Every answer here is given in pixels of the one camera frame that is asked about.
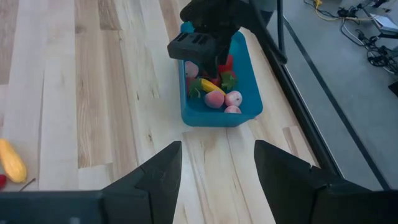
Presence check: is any black floor cable tangle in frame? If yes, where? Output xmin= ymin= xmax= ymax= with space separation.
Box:
xmin=337 ymin=2 xmax=398 ymax=75

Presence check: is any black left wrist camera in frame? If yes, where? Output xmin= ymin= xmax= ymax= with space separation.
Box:
xmin=167 ymin=32 xmax=218 ymax=62

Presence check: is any grey flat floor device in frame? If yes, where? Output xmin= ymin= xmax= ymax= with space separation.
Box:
xmin=369 ymin=14 xmax=398 ymax=35

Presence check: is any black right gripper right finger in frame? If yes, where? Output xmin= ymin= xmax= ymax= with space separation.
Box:
xmin=254 ymin=139 xmax=398 ymax=224

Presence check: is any blue plastic tupperware container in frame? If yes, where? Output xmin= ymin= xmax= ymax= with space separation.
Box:
xmin=177 ymin=21 xmax=264 ymax=128

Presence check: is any black table edge rail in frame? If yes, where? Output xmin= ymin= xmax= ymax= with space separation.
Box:
xmin=239 ymin=26 xmax=345 ymax=180

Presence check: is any yellow floor cable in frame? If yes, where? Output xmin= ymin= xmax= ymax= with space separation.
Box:
xmin=313 ymin=0 xmax=343 ymax=22

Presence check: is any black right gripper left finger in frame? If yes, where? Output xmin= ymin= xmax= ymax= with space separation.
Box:
xmin=102 ymin=140 xmax=183 ymax=224

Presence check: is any pink fuzzy peach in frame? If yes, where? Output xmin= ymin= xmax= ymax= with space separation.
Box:
xmin=224 ymin=90 xmax=243 ymax=108
xmin=185 ymin=60 xmax=200 ymax=78
xmin=204 ymin=90 xmax=225 ymax=109

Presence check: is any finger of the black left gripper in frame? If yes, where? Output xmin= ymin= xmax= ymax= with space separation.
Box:
xmin=217 ymin=30 xmax=233 ymax=65
xmin=203 ymin=58 xmax=220 ymax=79

